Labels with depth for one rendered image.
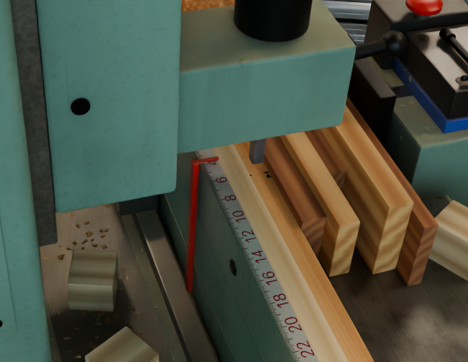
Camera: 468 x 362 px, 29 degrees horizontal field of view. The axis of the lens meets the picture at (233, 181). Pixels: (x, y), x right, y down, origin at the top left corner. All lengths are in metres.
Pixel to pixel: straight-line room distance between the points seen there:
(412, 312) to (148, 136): 0.24
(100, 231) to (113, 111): 0.32
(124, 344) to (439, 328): 0.24
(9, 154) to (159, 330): 0.32
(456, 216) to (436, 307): 0.07
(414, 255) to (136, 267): 0.26
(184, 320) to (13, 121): 0.33
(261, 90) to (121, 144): 0.11
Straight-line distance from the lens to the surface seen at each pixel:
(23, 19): 0.48
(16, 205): 0.51
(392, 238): 0.67
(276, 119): 0.62
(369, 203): 0.67
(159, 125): 0.55
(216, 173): 0.67
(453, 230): 0.69
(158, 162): 0.56
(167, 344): 0.76
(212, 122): 0.60
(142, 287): 0.79
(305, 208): 0.66
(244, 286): 0.63
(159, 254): 0.80
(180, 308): 0.76
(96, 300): 0.77
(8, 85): 0.46
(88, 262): 0.77
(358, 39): 1.35
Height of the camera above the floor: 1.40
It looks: 42 degrees down
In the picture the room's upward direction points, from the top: 5 degrees clockwise
